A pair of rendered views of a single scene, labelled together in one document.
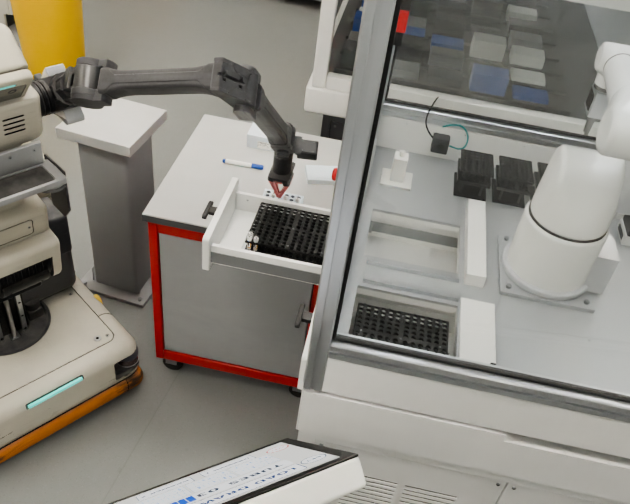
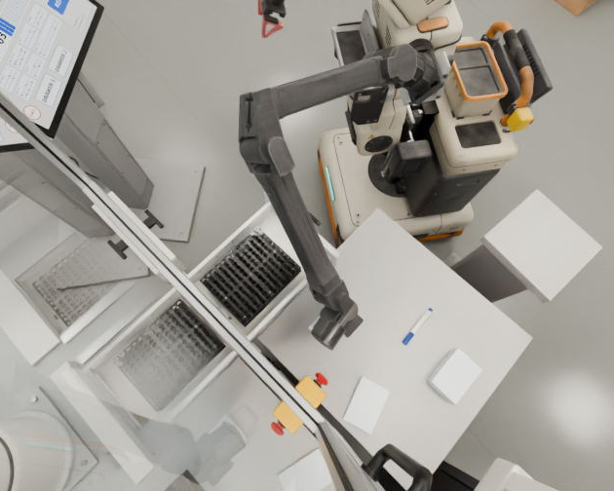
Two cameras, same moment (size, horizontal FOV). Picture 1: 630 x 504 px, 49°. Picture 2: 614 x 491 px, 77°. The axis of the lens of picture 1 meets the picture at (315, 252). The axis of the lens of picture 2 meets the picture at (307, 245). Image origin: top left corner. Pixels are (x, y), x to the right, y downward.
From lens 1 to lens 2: 1.71 m
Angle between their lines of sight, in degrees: 61
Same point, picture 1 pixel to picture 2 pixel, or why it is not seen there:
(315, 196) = (337, 371)
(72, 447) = (318, 206)
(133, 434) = not seen: hidden behind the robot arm
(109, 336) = (356, 222)
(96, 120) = (542, 226)
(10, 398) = (333, 158)
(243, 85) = (249, 131)
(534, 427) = not seen: outside the picture
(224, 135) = (480, 337)
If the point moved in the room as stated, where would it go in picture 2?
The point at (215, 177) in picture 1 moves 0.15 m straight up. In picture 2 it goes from (406, 289) to (421, 278)
